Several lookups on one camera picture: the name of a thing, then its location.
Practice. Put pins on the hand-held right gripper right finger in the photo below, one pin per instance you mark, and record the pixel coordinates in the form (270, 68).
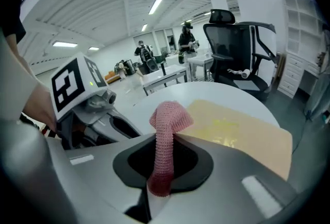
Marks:
(232, 166)

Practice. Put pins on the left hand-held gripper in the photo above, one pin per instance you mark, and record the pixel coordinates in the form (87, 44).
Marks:
(69, 84)

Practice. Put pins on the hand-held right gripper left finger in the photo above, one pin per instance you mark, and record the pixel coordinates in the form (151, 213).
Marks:
(92, 174)

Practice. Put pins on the pink mesh cloth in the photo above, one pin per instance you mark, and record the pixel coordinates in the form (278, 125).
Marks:
(165, 145)

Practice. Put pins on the person's left forearm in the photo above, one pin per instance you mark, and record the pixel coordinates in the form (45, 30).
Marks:
(33, 99)

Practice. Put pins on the orange sofa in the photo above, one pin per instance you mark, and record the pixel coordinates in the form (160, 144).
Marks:
(111, 77)

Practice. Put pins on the black appliance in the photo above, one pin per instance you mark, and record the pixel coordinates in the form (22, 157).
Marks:
(129, 67)

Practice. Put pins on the white desk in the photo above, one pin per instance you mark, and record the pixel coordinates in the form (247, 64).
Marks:
(199, 59)
(165, 75)

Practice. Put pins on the grey seat cushion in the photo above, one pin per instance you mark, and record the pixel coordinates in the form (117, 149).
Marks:
(246, 85)

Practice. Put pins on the long ceiling light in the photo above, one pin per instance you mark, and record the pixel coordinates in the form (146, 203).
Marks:
(64, 44)
(93, 48)
(156, 5)
(144, 27)

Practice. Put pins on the white handheld device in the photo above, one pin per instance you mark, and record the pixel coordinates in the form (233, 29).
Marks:
(241, 73)

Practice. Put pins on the grey hanging garment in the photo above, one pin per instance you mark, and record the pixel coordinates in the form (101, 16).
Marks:
(319, 84)

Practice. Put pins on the black mesh office chair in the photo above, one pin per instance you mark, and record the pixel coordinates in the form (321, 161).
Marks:
(229, 45)

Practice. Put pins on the white shelf cabinet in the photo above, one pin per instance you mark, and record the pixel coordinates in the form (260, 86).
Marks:
(296, 45)

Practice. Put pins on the person's black sleeve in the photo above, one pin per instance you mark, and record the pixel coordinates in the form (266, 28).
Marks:
(13, 27)

